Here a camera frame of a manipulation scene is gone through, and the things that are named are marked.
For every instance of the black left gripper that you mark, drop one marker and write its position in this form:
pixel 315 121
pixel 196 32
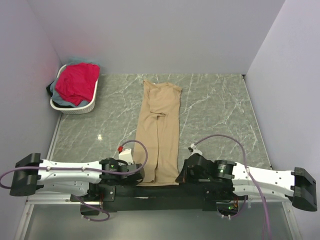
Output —
pixel 129 183

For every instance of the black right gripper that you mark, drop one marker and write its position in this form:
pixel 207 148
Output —
pixel 184 176

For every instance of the beige t shirt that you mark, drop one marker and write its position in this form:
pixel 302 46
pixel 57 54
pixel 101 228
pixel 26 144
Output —
pixel 158 128

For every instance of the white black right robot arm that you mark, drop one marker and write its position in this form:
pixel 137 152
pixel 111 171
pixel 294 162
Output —
pixel 296 186

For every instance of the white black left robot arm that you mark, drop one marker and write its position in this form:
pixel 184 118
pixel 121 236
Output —
pixel 41 175

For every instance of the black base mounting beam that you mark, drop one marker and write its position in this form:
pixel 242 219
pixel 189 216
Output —
pixel 185 196

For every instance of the white perforated laundry basket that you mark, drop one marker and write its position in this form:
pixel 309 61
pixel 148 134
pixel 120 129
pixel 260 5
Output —
pixel 76 110

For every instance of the black garment in basket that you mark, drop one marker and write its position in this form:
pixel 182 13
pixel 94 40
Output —
pixel 49 92

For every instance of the grey blue t shirt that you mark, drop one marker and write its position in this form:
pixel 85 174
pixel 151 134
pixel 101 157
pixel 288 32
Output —
pixel 56 98

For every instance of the red t shirt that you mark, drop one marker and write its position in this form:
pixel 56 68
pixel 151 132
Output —
pixel 77 82

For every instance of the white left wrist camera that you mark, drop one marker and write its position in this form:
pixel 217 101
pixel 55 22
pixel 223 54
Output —
pixel 125 155

